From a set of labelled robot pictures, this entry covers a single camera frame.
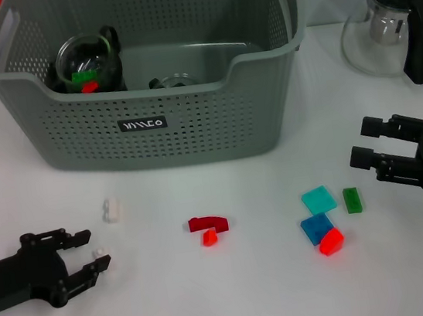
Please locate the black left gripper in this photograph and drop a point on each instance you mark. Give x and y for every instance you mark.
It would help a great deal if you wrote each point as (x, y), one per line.
(16, 277)

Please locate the white thick toy brick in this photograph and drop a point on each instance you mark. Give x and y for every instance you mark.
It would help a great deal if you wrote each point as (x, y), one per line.
(112, 210)

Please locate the small red toy brick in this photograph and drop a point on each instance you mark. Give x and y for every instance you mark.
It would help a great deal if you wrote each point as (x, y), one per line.
(90, 87)

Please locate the green sloped toy brick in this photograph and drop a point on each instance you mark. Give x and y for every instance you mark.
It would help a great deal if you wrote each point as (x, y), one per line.
(83, 76)

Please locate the glass teacup with black sleeve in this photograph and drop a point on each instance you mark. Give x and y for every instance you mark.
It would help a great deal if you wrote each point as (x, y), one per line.
(84, 54)
(174, 81)

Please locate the grey perforated storage basket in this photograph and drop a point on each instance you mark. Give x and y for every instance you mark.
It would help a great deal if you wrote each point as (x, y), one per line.
(76, 137)

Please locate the green flat toy brick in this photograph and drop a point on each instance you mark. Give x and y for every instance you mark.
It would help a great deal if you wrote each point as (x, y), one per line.
(352, 199)

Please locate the teal square plate brick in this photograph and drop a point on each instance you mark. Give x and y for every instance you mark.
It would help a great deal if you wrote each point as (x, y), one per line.
(319, 199)

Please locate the blue square plate brick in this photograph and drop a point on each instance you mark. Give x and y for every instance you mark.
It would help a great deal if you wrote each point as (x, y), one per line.
(314, 228)

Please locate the large orange-red sloped brick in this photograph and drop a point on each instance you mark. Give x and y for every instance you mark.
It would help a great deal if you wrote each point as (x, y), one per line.
(332, 242)

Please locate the dark red curved brick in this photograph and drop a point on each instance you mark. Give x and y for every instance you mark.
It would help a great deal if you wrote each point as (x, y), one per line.
(204, 223)

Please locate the small red wedge brick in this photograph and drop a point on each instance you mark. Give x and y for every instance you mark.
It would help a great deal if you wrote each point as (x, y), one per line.
(209, 239)

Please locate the black clay teapot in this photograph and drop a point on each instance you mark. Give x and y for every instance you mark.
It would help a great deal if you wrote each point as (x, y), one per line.
(54, 83)

